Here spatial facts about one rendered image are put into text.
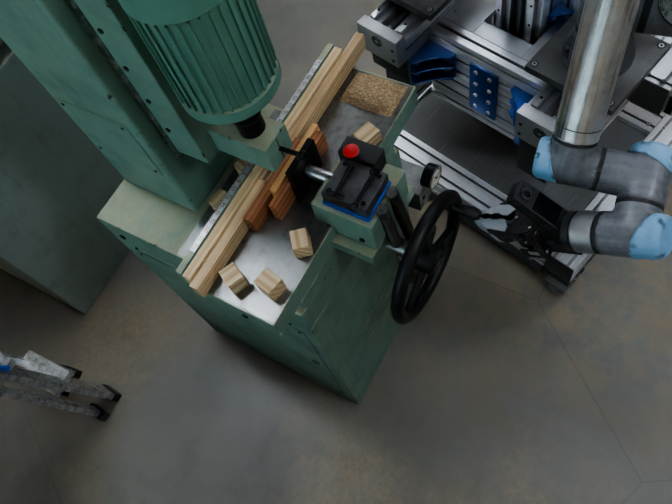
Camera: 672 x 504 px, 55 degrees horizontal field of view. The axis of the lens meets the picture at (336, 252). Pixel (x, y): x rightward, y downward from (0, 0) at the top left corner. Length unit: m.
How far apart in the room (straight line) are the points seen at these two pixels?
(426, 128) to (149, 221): 1.06
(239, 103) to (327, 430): 1.27
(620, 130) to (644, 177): 1.09
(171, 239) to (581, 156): 0.87
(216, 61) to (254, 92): 0.10
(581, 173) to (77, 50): 0.84
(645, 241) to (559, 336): 1.04
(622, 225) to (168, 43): 0.75
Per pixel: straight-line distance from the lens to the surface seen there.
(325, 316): 1.43
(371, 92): 1.40
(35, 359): 2.21
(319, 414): 2.08
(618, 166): 1.16
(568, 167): 1.16
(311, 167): 1.27
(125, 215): 1.57
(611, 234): 1.14
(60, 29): 1.10
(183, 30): 0.93
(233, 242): 1.28
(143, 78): 1.14
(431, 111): 2.26
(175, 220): 1.50
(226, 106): 1.04
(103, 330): 2.44
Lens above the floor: 1.99
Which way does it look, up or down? 62 degrees down
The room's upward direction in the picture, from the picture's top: 22 degrees counter-clockwise
